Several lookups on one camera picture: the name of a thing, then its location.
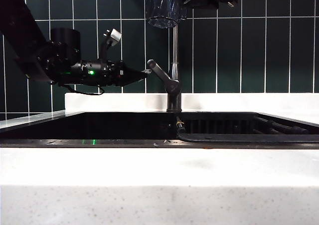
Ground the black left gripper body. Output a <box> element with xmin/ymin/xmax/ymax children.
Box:
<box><xmin>81</xmin><ymin>59</ymin><xmax>126</xmax><ymax>87</ymax></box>

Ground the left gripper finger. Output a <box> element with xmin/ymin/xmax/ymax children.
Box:
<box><xmin>119</xmin><ymin>64</ymin><xmax>153</xmax><ymax>87</ymax></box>

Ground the grey faucet lever handle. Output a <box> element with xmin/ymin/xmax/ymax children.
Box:
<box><xmin>146</xmin><ymin>59</ymin><xmax>180</xmax><ymax>94</ymax></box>

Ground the clear plastic pitcher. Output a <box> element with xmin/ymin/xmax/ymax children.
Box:
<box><xmin>146</xmin><ymin>0</ymin><xmax>188</xmax><ymax>30</ymax></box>

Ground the dark metal gooseneck faucet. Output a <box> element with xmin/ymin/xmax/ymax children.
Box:
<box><xmin>166</xmin><ymin>22</ymin><xmax>184</xmax><ymax>112</ymax></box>

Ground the black kitchen sink basin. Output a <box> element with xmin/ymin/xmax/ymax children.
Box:
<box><xmin>0</xmin><ymin>111</ymin><xmax>319</xmax><ymax>150</ymax></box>

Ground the black sink drain rack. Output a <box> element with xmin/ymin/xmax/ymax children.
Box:
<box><xmin>175</xmin><ymin>114</ymin><xmax>319</xmax><ymax>143</ymax></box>

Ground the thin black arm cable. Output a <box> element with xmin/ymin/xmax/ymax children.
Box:
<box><xmin>58</xmin><ymin>83</ymin><xmax>105</xmax><ymax>96</ymax></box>

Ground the left camera cable white plug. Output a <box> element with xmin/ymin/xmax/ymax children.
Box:
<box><xmin>99</xmin><ymin>28</ymin><xmax>123</xmax><ymax>61</ymax></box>

